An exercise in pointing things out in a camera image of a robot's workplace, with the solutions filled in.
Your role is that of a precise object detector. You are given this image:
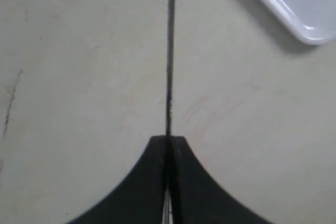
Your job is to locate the thin metal skewer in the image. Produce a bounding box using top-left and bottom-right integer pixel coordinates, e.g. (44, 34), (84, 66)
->
(165, 0), (175, 137)

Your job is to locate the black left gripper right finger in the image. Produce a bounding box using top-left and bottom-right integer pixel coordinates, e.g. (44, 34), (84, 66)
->
(168, 136), (268, 223)

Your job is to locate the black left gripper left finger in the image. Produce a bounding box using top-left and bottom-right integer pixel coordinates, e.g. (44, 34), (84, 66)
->
(70, 135), (167, 223)

